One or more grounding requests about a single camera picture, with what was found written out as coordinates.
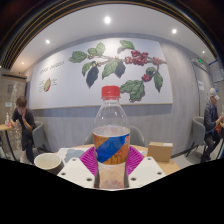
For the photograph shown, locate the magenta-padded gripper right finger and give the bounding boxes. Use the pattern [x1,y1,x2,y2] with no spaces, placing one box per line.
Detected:
[126,145,168,189]

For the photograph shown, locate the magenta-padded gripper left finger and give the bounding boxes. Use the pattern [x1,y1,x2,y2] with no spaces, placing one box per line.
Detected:
[56,145,100,190]

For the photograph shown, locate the clear red-capped drink bottle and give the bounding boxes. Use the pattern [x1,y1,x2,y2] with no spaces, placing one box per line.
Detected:
[92,85,132,190]

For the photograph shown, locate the small cardboard box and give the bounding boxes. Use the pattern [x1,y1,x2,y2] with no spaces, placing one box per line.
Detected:
[146,141,174,163]

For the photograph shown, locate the person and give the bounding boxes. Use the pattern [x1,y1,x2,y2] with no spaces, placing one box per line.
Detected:
[9,95,37,164]
[200,87,223,163]

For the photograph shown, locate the small round wooden table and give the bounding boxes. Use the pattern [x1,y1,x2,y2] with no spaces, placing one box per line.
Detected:
[0,123,18,161]

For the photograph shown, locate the round ceiling lights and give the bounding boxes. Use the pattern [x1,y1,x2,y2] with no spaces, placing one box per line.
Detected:
[44,15,206,56]

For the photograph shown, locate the coffee plant wall mural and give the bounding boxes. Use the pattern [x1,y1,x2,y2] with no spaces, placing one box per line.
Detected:
[29,37,174,110]

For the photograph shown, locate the wall-mounted board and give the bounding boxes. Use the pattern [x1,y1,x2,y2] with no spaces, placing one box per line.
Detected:
[209,61,224,83]

